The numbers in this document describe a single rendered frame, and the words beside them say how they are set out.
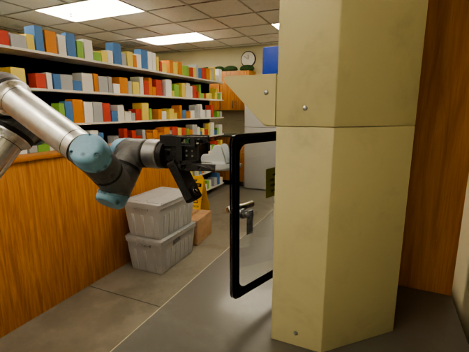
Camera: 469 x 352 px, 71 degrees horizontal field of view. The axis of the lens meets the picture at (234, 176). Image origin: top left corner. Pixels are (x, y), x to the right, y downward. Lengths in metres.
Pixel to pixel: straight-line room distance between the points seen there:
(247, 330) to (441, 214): 0.60
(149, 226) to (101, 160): 2.28
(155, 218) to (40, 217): 0.86
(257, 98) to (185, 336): 0.55
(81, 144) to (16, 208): 1.86
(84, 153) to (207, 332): 0.48
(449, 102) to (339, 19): 0.46
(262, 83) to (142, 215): 2.44
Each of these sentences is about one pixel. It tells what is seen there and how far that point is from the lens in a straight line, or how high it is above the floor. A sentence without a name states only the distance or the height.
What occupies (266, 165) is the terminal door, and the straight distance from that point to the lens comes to 0.82.
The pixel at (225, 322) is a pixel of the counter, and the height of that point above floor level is 0.94.
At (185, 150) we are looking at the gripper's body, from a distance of 0.79.
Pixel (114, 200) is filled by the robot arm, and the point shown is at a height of 1.23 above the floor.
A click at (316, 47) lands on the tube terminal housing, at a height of 1.55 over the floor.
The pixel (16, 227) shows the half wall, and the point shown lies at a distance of 2.60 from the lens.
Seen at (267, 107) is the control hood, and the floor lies 1.45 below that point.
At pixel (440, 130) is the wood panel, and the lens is 1.01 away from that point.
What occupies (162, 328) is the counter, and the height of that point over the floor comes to 0.94.
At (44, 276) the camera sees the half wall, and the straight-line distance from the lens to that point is 2.82.
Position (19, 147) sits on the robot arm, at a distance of 1.10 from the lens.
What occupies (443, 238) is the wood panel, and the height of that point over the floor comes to 1.10.
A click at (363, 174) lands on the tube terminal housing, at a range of 0.69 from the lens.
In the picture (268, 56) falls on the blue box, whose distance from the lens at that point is 0.90.
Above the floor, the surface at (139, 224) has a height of 0.45.
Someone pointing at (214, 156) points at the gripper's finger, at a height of 1.34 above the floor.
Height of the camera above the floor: 1.44
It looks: 11 degrees down
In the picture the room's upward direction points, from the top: straight up
